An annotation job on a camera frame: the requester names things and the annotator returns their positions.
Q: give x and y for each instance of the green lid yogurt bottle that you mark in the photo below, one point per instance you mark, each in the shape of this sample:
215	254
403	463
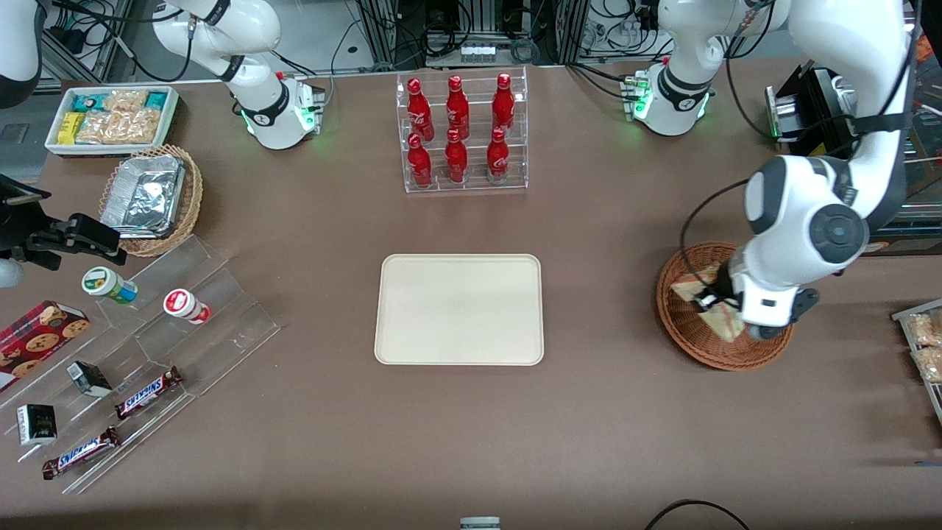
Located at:
109	285

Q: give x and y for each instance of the white power strip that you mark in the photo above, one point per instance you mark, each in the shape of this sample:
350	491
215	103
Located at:
478	53

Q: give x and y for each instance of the brown Snickers bar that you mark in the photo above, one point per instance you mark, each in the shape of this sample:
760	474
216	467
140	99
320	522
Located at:
79	453
147	392

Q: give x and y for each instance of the round brown wicker basket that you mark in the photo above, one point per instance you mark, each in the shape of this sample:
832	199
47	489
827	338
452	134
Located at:
684	331

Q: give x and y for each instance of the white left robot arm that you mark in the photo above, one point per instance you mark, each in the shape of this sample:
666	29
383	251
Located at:
795	221

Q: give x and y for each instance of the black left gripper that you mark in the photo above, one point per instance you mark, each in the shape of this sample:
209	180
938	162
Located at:
724	282

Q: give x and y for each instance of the large clear bag of crackers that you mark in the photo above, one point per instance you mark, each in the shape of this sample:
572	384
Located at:
121	127

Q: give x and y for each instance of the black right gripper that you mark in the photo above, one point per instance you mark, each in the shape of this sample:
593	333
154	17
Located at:
16	226

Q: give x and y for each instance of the small black box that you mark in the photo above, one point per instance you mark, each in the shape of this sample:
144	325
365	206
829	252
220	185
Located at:
90	378
37	425

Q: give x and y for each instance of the red lid yogurt bottle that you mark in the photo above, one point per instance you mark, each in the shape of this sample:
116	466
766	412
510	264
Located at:
185	305

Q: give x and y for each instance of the red plaid cookie box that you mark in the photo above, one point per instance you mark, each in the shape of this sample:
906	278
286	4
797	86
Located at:
37	342

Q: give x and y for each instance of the clear acrylic stepped shelf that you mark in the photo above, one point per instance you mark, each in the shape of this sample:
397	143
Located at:
221	324

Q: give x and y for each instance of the clear acrylic bottle rack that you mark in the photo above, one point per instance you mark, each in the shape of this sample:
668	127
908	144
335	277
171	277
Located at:
475	184

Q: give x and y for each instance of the silver foil container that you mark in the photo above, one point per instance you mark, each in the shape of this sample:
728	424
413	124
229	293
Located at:
143	195

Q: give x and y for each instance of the red cola bottle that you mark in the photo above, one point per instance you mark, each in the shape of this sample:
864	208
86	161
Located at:
503	103
457	107
498	157
419	163
419	109
456	160

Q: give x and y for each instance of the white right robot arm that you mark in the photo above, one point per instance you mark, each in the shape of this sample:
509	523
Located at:
257	96

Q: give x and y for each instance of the light wicker basket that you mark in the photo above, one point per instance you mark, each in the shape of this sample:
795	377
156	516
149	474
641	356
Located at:
193	199

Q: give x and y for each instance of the black control box yellow panel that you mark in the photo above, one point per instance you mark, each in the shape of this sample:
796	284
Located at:
817	110

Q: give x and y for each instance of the teal snack packet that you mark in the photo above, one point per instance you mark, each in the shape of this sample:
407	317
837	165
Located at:
156	99
90	101

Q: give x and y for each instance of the steel pan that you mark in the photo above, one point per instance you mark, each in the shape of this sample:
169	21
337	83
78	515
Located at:
845	92

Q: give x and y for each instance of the white rectangular snack bin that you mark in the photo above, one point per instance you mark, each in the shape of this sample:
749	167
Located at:
110	150

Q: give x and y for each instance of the yellow snack packet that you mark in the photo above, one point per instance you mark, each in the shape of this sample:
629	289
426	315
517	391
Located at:
70	129

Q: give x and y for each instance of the grey tray with snacks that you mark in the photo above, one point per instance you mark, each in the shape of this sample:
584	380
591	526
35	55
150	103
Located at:
901	315

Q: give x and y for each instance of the triangular sandwich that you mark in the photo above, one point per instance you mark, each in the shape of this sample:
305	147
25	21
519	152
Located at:
727	325

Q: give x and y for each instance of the clear bag of biscuits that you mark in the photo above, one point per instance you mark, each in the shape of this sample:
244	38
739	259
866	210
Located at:
930	364
926	328

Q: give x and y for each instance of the cream plastic tray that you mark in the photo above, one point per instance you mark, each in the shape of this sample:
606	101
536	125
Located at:
459	309

